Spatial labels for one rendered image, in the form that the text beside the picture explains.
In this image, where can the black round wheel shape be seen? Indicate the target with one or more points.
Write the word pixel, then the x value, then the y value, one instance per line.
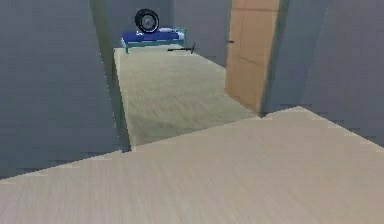
pixel 147 20

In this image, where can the light wooden room door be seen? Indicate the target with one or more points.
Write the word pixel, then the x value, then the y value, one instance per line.
pixel 250 50

